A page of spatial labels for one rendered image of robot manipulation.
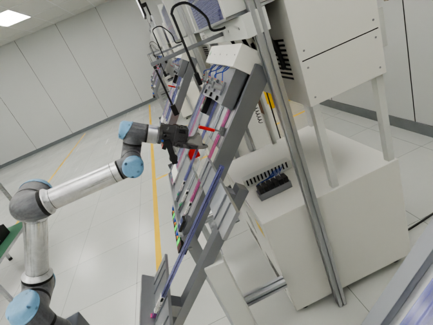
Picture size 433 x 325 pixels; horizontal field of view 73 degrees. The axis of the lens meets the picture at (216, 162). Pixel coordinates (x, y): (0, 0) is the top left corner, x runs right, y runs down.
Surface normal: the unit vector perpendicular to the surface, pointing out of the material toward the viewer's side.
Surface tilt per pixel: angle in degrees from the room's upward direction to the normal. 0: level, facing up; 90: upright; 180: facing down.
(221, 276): 90
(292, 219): 90
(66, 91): 90
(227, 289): 90
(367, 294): 0
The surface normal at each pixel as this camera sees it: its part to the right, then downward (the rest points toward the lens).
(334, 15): 0.22, 0.34
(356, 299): -0.36, -0.84
